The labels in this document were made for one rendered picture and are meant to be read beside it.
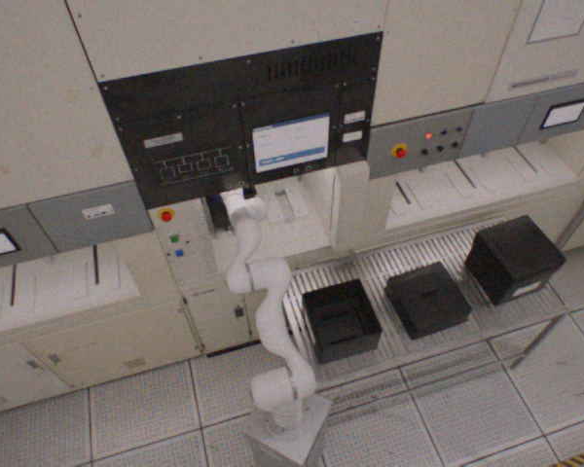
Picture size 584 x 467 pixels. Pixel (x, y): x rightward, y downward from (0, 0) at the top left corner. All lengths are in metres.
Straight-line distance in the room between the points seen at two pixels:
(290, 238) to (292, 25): 1.16
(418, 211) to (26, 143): 1.78
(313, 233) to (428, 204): 0.62
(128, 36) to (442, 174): 1.85
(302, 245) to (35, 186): 1.20
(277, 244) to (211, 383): 1.04
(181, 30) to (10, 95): 0.50
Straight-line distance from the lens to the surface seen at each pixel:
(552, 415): 3.18
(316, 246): 2.31
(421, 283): 2.27
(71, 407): 3.15
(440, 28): 1.75
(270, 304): 1.61
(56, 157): 1.66
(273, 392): 1.65
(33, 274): 2.56
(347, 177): 1.91
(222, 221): 2.26
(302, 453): 2.02
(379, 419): 2.88
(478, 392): 3.07
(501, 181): 2.81
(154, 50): 1.45
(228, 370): 2.97
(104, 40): 1.43
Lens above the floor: 2.73
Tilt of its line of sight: 52 degrees down
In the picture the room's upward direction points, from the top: 1 degrees counter-clockwise
